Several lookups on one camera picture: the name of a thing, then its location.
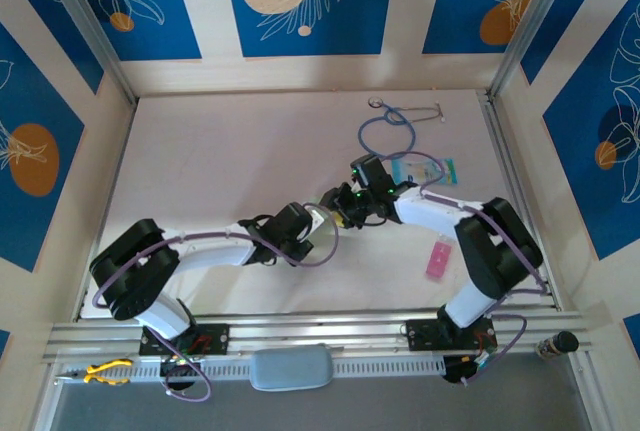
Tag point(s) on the green paper sheet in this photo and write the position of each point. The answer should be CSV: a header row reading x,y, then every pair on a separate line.
x,y
327,231

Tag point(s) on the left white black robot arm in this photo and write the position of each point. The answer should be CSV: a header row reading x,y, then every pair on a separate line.
x,y
215,251

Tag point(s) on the teal wipes packet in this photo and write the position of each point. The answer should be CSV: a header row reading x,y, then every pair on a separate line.
x,y
447,171

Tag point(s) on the blue stethoscope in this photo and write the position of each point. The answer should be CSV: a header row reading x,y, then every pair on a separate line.
x,y
375,101

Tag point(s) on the aluminium profile beam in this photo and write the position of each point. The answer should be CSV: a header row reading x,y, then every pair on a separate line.
x,y
320,331

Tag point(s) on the pale pink table mat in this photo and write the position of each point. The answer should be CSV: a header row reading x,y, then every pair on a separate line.
x,y
200,126

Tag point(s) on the grey blue pouch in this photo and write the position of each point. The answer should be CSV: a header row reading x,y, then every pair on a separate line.
x,y
292,368

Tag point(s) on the black controller board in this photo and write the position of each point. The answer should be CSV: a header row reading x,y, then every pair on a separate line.
x,y
455,368
172,366

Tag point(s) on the small bottle with dark cap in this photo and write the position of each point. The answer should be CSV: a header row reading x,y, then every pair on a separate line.
x,y
565,342

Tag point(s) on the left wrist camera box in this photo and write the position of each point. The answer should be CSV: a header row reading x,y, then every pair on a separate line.
x,y
317,218

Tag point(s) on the aluminium table side rail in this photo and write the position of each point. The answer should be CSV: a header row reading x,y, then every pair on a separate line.
x,y
495,121

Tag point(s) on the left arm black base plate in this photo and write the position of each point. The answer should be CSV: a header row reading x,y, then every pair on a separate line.
x,y
215,338

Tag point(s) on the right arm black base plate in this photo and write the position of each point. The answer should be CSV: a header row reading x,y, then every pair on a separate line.
x,y
422,333

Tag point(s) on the aluminium corner post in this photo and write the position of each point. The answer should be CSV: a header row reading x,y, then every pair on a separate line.
x,y
531,16
84,16

